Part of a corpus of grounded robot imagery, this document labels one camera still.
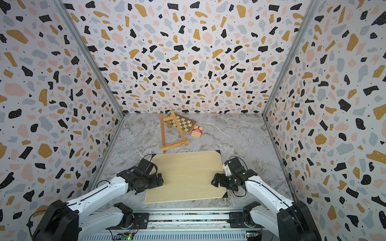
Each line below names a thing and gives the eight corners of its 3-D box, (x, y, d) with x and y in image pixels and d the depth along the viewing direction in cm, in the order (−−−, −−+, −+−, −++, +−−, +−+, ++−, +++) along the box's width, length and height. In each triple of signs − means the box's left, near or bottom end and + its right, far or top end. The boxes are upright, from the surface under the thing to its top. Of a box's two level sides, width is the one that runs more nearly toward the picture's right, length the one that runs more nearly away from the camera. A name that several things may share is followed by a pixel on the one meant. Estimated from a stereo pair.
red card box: (191, 136, 111) (191, 134, 109) (194, 127, 117) (194, 125, 115) (200, 138, 110) (200, 136, 108) (203, 129, 116) (203, 127, 114)
